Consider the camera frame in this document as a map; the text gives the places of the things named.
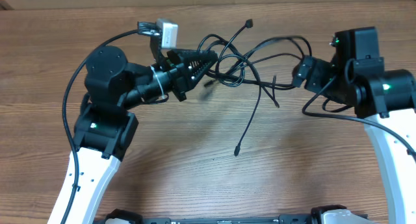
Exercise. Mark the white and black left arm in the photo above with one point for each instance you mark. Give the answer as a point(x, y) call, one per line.
point(106, 126)

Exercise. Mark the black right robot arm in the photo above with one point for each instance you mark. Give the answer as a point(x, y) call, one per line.
point(383, 101)

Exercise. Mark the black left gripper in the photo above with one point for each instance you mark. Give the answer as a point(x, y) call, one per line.
point(176, 66)

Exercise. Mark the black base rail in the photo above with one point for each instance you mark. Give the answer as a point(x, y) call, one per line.
point(320, 214)

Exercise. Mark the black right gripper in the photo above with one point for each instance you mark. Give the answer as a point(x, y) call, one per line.
point(318, 71)

